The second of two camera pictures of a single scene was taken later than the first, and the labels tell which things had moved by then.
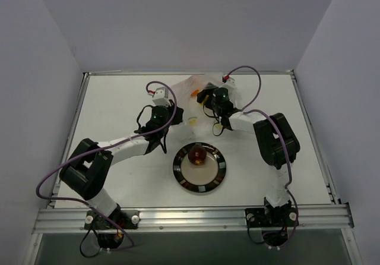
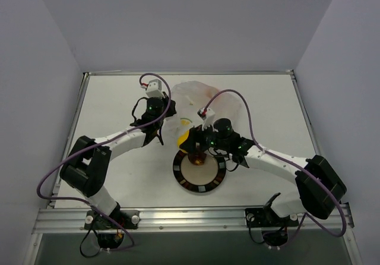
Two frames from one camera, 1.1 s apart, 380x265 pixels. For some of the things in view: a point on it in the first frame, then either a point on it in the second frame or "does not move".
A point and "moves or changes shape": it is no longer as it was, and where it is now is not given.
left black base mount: (111, 229) does not move
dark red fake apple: (197, 154) does not move
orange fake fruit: (195, 93) moves or changes shape
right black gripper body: (203, 95) → (195, 140)
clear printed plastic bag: (199, 122) moves or changes shape
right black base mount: (274, 221) does not move
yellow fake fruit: (206, 97) → (181, 139)
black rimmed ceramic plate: (199, 178) does not move
